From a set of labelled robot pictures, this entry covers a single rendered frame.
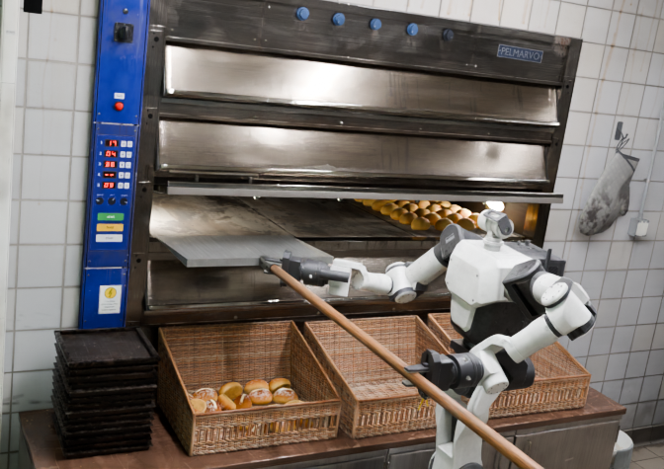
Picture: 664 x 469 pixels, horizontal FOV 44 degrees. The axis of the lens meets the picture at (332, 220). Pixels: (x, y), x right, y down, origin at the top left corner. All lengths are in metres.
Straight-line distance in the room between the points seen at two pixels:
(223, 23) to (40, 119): 0.71
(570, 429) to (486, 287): 1.31
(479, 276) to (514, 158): 1.31
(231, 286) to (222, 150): 0.53
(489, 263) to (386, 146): 1.00
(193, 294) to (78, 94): 0.84
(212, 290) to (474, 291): 1.08
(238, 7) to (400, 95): 0.75
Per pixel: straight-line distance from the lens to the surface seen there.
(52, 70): 2.82
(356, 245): 3.35
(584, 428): 3.73
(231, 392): 3.18
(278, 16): 3.05
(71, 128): 2.86
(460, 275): 2.58
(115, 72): 2.83
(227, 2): 2.98
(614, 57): 4.01
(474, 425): 1.89
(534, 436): 3.54
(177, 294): 3.09
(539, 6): 3.68
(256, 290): 3.20
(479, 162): 3.59
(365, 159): 3.26
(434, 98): 3.39
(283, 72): 3.07
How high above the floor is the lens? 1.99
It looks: 13 degrees down
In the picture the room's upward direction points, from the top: 8 degrees clockwise
